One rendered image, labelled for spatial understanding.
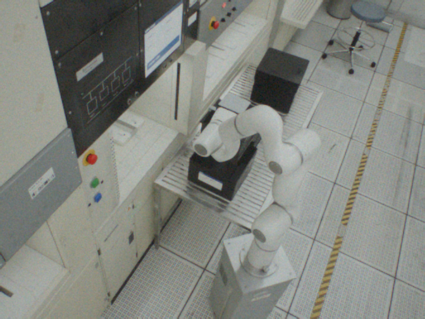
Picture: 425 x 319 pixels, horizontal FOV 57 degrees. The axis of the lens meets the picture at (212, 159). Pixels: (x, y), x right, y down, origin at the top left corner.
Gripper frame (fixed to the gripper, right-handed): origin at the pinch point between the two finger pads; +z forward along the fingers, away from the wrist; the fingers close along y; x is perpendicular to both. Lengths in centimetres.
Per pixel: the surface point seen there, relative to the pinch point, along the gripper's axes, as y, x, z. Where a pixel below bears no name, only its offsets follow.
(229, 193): 11.3, -43.8, -13.8
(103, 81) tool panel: -28, 36, -53
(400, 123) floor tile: 102, -127, 210
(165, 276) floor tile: -11, -126, -38
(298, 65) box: 9, -25, 87
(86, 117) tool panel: -28, 28, -63
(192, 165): -11.3, -36.0, -13.7
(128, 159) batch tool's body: -42, -39, -26
